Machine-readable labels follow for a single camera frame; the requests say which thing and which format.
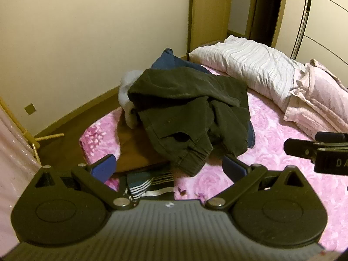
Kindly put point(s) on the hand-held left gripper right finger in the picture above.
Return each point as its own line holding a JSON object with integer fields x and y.
{"x": 233, "y": 167}

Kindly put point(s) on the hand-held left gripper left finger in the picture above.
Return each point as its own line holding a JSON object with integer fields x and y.
{"x": 103, "y": 167}

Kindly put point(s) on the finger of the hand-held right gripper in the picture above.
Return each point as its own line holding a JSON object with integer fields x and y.
{"x": 299, "y": 146}
{"x": 331, "y": 137}

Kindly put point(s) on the dark olive garment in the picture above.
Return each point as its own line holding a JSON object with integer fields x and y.
{"x": 176, "y": 100}

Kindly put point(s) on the pink floral blanket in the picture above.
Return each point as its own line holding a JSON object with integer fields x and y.
{"x": 272, "y": 130}

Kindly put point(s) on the brown garment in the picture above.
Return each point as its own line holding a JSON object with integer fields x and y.
{"x": 136, "y": 146}

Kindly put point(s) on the pink quilt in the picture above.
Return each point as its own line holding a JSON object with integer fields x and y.
{"x": 320, "y": 95}

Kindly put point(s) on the striped dark garment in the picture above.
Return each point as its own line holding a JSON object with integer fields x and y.
{"x": 160, "y": 180}

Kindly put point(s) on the pale fluffy garment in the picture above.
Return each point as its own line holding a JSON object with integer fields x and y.
{"x": 126, "y": 98}

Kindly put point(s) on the pink plastic cover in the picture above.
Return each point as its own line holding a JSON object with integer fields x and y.
{"x": 13, "y": 174}

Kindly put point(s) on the white striped pillow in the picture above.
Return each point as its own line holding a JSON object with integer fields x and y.
{"x": 244, "y": 59}

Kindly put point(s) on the cream wardrobe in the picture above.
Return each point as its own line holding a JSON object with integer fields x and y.
{"x": 326, "y": 19}

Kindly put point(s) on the blue garment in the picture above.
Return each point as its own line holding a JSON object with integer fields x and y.
{"x": 168, "y": 59}

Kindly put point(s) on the wooden door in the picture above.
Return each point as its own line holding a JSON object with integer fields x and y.
{"x": 209, "y": 13}

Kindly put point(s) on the wooden rack frame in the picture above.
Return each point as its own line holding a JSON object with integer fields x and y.
{"x": 49, "y": 136}

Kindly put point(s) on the low wall outlet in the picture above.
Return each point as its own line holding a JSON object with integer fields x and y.
{"x": 30, "y": 109}

